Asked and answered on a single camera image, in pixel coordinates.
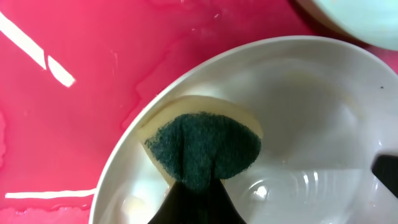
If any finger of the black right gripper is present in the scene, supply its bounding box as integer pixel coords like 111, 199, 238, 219
372, 154, 398, 197

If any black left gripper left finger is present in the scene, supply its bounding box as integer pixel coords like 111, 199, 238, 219
148, 182, 191, 224

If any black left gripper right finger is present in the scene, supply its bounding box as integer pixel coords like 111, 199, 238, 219
208, 179, 246, 224

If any green and yellow sponge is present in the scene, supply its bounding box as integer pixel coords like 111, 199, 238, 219
137, 95, 263, 192

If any white stained plate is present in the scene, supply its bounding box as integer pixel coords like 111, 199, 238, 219
90, 36, 397, 223

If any light blue stained plate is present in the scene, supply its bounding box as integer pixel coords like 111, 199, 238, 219
295, 0, 397, 51

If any red plastic tray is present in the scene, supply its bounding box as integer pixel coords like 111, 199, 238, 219
1, 1, 397, 223

